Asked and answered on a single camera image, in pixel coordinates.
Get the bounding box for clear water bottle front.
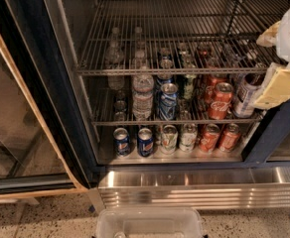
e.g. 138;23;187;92
132;50;154;121

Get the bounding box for green can middle shelf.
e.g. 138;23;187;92
177;74;197;100

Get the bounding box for white root beer can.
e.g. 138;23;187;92
233;73;264;118

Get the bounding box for middle wire fridge shelf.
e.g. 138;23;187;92
90;88;264;126

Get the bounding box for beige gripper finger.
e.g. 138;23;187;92
252;62;290;109
256;21;280;48

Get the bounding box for wire fridge shelf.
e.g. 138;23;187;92
77;0;290;76
90;88;264;126

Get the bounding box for blue Pepsi can middle shelf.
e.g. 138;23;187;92
159;83;178;121

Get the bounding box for glass sliding fridge door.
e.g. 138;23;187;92
0;34;87;204

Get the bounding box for blue Pepsi can behind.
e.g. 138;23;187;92
156;59;174;87

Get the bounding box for red Coca-Cola can middle shelf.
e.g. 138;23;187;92
208;82;233;120

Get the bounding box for clear water bottle column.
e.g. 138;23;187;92
105;27;125;90

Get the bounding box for red Coca-Cola can bottom right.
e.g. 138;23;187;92
217;123;241;152

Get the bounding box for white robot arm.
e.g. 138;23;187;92
251;8;290;109

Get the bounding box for stainless fridge base grille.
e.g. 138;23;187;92
98;167;290;210

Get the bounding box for blue Pepsi can bottom left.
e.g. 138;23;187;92
113;128;130;157

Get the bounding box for red coca-cola can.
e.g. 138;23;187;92
199;123;220;153
203;57;228;104
217;123;241;152

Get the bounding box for red Coca-Cola can behind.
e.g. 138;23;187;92
203;57;228;104

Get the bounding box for upper wire fridge shelf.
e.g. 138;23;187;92
77;0;290;76

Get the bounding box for clear plastic bin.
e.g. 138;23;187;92
95;207;204;238

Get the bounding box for blue pepsi can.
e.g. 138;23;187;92
137;128;154;157
156;59;174;87
113;128;130;157

